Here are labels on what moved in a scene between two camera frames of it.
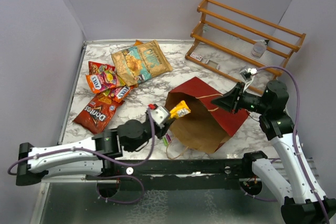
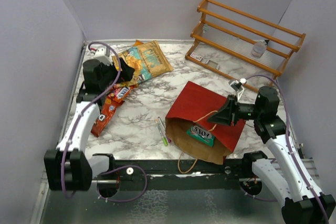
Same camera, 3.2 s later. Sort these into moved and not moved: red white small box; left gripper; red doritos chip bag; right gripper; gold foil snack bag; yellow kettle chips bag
Moved: left gripper; right gripper
Not moved: red doritos chip bag; gold foil snack bag; red white small box; yellow kettle chips bag
